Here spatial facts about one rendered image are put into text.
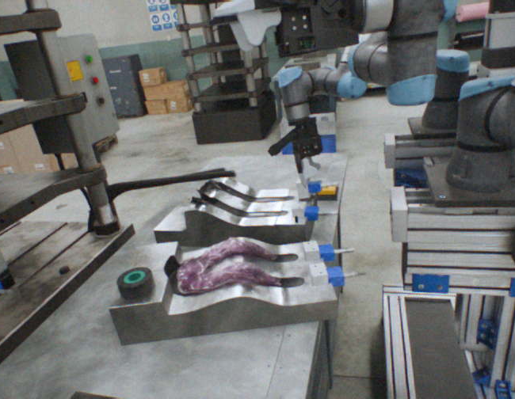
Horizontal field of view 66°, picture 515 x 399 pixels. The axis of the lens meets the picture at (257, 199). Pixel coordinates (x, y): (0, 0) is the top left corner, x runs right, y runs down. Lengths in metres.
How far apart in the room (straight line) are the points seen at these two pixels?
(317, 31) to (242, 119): 4.61
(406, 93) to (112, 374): 0.79
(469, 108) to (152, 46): 7.65
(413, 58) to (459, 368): 1.27
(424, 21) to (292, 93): 0.61
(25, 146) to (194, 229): 3.87
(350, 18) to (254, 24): 0.15
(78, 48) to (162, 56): 6.58
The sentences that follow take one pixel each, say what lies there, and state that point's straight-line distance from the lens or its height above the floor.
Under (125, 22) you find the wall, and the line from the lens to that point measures 8.53.
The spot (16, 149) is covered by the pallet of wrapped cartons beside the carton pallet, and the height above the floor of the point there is 0.49.
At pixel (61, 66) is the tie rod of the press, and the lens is 1.44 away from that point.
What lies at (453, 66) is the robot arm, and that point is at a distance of 1.42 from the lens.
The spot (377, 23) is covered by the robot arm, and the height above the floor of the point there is 1.41.
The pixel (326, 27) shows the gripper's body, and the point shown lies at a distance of 0.64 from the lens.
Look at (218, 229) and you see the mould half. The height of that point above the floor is 0.87.
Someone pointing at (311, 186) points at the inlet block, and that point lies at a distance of 1.27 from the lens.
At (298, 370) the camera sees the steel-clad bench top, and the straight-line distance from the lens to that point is 0.86.
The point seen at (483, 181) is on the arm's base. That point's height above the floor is 1.06.
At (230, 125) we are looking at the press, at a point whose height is 0.23.
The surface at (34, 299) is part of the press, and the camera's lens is 1.35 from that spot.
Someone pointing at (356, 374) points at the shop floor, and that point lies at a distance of 1.92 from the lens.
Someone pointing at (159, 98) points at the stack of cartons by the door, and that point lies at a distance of 8.01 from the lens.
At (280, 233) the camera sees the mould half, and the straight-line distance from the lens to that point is 1.18.
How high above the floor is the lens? 1.44
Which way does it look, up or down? 24 degrees down
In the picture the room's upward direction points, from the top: 8 degrees counter-clockwise
